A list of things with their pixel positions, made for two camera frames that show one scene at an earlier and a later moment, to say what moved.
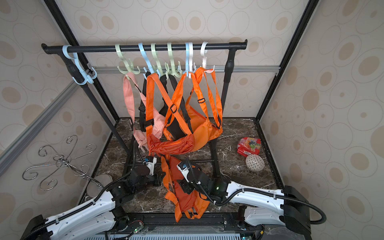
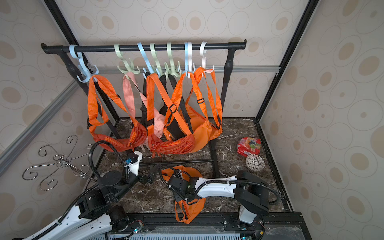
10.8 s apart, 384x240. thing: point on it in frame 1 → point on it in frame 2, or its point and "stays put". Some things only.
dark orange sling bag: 192,204 → 133,139
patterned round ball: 255,163 stays put
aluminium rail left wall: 6,155 stays put
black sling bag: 142,108 stays put
